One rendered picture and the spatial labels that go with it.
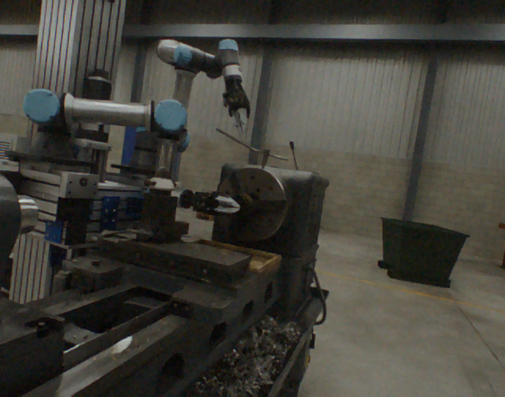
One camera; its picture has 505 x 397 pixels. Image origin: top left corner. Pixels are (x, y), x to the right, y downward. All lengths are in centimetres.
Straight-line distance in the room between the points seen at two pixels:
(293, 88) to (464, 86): 481
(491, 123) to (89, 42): 1099
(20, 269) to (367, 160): 1031
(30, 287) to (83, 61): 104
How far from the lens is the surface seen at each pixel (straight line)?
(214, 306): 85
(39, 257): 190
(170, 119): 137
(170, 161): 152
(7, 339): 60
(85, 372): 65
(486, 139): 1185
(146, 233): 102
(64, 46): 189
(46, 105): 141
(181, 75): 196
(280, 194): 149
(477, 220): 1168
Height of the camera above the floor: 118
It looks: 3 degrees down
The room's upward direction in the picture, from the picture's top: 8 degrees clockwise
